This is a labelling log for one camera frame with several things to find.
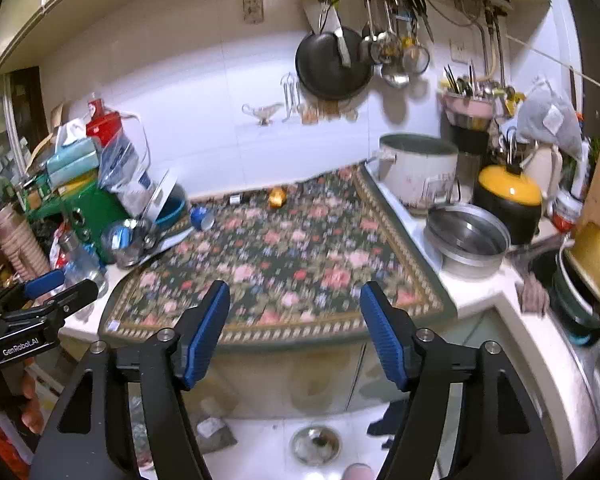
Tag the steel skimmer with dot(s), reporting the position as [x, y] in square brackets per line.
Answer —
[382, 50]

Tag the steel pot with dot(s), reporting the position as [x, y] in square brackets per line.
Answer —
[465, 260]

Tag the steel ladle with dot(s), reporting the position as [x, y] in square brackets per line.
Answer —
[394, 77]

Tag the black pot with yellow lid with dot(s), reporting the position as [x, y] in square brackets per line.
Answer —
[510, 190]

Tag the clear plastic bottle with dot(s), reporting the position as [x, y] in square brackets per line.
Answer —
[82, 265]

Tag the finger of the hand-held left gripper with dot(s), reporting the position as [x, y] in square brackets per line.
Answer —
[75, 294]
[42, 282]

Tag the white rice cooker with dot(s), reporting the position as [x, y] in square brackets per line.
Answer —
[415, 170]

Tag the steel cleaver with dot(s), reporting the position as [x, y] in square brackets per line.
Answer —
[312, 10]

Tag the red label jar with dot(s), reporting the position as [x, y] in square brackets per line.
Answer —
[567, 212]

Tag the green plastic basket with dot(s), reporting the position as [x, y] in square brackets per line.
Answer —
[100, 205]

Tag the stack of paper cups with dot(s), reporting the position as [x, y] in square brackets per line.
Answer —
[20, 245]

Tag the grey cloth bag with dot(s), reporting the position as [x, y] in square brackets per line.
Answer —
[545, 120]

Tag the blue bowl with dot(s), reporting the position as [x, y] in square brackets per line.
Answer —
[170, 212]

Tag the white flat tray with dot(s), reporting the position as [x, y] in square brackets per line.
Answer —
[160, 190]

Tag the gold metal bowl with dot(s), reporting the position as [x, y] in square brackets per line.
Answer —
[595, 265]

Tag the green floral table cloth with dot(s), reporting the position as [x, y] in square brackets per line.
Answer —
[290, 250]

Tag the pink utensil holder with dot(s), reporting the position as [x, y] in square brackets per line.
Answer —
[472, 107]

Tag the cutlery bundle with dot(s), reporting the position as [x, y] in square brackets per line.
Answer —
[472, 85]

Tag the pale lower cabinet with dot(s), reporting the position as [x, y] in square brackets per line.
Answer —
[305, 375]

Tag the white kettle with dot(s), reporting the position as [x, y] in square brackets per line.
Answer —
[545, 170]

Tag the steel mesh strainer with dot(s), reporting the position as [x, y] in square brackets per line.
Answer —
[415, 60]

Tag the steel floor bowl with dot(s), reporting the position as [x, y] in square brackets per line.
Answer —
[315, 447]

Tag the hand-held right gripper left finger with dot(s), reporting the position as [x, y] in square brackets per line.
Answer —
[205, 335]

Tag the pink rag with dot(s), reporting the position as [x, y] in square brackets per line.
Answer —
[532, 297]

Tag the small blue cup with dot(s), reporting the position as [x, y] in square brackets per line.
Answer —
[201, 217]

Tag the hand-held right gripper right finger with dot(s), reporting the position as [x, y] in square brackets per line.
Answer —
[385, 335]

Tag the white wall socket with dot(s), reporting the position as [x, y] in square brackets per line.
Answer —
[458, 51]

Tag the gold foil ball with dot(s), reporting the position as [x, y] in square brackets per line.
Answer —
[277, 197]

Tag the red container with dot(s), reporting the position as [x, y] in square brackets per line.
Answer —
[102, 127]

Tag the stack of dark basins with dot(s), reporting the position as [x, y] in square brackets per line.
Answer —
[575, 310]

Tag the red snack packet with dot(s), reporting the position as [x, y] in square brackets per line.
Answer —
[60, 255]

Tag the grey plastic packet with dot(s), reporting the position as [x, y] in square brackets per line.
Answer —
[215, 435]

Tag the black wok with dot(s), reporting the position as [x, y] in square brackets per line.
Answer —
[325, 70]

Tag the teal tissue box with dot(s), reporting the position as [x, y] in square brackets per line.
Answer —
[75, 155]

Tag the clear blue-printed plastic bag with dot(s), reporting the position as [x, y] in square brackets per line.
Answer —
[125, 170]

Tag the glass jar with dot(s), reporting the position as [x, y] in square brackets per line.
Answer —
[125, 245]

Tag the brown paper bag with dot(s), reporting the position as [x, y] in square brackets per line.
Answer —
[57, 112]

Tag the person's left hand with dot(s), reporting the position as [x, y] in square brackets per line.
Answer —
[32, 405]

